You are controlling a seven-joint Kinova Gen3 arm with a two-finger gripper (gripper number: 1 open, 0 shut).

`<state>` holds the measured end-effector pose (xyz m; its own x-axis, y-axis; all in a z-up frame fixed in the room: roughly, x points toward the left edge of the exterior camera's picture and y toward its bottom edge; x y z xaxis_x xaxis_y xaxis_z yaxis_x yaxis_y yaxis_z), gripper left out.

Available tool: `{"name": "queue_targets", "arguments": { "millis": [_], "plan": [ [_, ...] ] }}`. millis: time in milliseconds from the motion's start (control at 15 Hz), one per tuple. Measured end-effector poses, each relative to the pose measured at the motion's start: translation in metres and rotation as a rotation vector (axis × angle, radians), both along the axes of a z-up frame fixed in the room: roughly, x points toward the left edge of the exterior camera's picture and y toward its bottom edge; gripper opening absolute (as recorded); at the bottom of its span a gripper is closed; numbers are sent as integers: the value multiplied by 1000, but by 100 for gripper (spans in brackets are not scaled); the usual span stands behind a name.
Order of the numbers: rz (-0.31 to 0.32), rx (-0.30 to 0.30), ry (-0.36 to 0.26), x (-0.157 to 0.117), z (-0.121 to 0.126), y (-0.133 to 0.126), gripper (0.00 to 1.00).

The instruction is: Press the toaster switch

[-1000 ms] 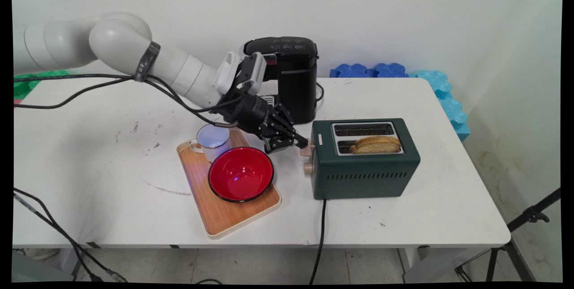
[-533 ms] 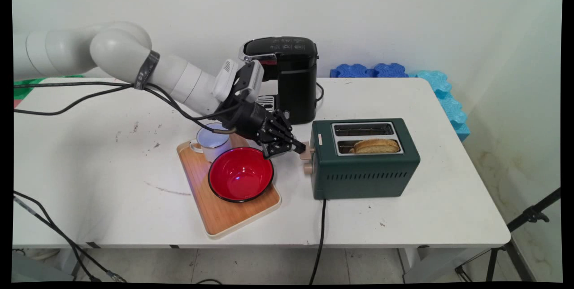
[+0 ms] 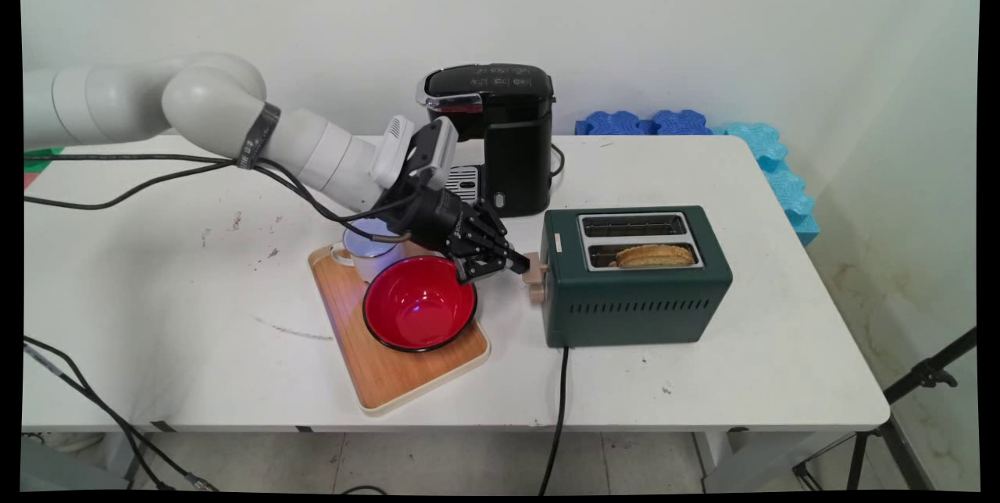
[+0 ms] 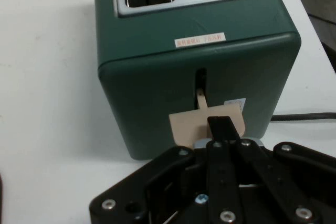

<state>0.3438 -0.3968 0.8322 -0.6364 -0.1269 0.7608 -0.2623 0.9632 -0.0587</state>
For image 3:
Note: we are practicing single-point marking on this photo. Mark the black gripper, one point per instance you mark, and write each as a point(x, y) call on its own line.
point(433, 214)

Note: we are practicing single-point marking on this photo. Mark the beige toaster lever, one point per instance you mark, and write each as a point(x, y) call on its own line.
point(536, 269)

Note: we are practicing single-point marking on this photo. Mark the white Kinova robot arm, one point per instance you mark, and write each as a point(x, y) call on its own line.
point(211, 105)

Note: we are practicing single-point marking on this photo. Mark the beige toaster knob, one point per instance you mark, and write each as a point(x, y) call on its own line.
point(537, 295)

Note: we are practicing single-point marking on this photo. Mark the red bowl black rim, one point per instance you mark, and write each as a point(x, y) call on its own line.
point(419, 308)

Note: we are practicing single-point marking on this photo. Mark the black coffee machine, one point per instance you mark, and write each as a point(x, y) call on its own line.
point(516, 151)

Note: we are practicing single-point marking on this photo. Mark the white enamel mug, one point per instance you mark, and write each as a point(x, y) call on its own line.
point(371, 253)

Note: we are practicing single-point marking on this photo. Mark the green two-slot toaster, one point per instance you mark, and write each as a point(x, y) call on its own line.
point(633, 300)

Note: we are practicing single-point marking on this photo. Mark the wooden serving tray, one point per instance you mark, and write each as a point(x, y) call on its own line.
point(375, 374)

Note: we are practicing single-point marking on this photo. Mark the toasted bread slice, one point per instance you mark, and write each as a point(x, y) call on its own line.
point(656, 255)

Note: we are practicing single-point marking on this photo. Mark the dark blue foam mat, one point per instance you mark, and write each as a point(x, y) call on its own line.
point(625, 123)

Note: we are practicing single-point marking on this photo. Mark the white table leg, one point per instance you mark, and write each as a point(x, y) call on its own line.
point(715, 452)

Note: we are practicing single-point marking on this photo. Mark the light blue foam mat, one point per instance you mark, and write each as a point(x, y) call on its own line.
point(785, 183)

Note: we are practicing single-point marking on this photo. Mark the grey metal table leg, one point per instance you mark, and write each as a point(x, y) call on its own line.
point(141, 452)

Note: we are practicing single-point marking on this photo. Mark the black tripod stand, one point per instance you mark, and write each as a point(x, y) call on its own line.
point(898, 390)

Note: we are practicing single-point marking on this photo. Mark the green foam mat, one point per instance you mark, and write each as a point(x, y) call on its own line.
point(39, 161)

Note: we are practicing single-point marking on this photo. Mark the pink foam mat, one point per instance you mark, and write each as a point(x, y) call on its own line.
point(30, 179)

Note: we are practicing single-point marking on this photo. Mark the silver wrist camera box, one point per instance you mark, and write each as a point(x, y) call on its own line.
point(414, 148)

